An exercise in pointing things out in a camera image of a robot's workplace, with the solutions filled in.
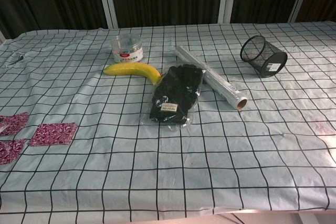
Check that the maroon patterned packet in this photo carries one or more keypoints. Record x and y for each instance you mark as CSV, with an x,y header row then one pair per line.
x,y
53,134
9,151
13,124

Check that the black gloves in plastic bag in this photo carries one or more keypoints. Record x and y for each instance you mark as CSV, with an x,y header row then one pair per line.
x,y
176,95

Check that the yellow banana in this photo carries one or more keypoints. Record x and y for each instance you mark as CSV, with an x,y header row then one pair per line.
x,y
131,70

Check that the cling film roll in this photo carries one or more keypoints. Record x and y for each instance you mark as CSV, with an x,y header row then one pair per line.
x,y
212,77

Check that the clear plastic jar white label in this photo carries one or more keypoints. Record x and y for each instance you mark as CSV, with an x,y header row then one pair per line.
x,y
127,51

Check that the checked light blue tablecloth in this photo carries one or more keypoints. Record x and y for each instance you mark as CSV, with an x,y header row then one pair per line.
x,y
183,161

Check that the black mesh pen holder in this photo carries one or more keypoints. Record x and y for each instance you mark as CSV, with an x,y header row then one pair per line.
x,y
270,62

